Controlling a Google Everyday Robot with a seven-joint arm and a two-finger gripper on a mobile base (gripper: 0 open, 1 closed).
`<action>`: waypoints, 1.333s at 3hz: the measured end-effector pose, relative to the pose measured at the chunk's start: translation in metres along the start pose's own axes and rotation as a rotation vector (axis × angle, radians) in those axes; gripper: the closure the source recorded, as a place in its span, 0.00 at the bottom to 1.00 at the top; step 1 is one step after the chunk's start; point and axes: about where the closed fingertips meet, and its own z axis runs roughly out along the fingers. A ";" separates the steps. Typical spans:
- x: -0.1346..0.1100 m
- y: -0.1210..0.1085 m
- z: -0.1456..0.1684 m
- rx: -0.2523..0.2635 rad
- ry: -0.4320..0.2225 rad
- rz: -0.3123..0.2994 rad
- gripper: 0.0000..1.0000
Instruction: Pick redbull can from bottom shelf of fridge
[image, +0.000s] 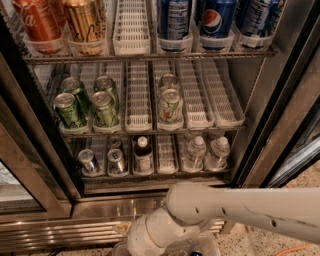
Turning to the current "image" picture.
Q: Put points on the green can front left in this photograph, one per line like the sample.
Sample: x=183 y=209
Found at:
x=68 y=109

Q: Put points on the empty white tray bottom shelf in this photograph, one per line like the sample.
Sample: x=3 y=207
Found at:
x=166 y=155

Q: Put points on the clear water bottle right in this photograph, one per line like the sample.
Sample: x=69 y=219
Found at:
x=217 y=155

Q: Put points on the fridge door right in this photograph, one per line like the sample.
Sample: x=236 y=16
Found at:
x=283 y=106

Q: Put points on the silver redbull can front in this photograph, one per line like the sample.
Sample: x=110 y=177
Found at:
x=116 y=163

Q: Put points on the empty white tray far right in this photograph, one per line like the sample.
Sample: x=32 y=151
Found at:
x=226 y=106

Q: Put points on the dark juice bottle white cap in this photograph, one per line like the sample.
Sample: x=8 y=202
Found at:
x=143 y=156

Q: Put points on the blue pepsi can left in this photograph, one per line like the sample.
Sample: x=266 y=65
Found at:
x=173 y=19

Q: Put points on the empty white tray middle shelf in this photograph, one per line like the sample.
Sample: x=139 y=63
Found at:
x=138 y=115

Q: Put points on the fridge door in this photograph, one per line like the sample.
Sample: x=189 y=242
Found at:
x=283 y=106
x=32 y=146

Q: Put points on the gold la croix can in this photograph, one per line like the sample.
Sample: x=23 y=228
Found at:
x=87 y=24

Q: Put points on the clear water bottle left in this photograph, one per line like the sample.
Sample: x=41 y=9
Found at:
x=194 y=155

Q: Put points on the clear plastic bin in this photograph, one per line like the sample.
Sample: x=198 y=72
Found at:
x=204 y=245

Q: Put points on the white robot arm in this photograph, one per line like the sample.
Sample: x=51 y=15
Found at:
x=191 y=208

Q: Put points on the clear water bottle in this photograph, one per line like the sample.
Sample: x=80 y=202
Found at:
x=194 y=155
x=217 y=155

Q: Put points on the empty white tray top shelf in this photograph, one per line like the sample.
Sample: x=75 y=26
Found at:
x=131 y=34

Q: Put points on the blue pepsi can right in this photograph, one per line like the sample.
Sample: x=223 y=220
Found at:
x=257 y=29

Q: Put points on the empty white tray shelf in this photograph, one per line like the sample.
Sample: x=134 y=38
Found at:
x=138 y=115
x=166 y=155
x=131 y=34

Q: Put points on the silver redbull can back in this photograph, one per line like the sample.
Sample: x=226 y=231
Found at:
x=114 y=142

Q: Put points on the white floral can back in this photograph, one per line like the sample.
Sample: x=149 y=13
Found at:
x=168 y=81

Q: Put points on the green can back left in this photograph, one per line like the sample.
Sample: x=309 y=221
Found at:
x=76 y=87

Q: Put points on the red coca-cola can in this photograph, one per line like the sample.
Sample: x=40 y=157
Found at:
x=39 y=22

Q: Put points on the silver redbull can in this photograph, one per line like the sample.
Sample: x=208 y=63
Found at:
x=88 y=160
x=116 y=163
x=114 y=142

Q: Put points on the blue pepsi can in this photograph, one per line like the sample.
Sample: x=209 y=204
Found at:
x=217 y=17
x=257 y=29
x=173 y=19

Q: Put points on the empty white tray middle right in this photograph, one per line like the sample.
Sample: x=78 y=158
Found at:
x=198 y=111

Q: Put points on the white floral can front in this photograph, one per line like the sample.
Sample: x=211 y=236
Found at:
x=170 y=107

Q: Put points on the green can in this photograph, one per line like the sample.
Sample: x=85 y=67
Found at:
x=107 y=84
x=76 y=87
x=68 y=109
x=104 y=110

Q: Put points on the white floral can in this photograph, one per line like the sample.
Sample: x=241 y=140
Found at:
x=170 y=107
x=168 y=81

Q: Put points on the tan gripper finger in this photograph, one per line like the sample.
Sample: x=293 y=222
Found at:
x=122 y=228

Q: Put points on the blue pepsi can middle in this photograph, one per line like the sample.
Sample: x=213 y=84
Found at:
x=217 y=17

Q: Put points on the fridge door left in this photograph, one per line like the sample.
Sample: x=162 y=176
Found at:
x=32 y=146

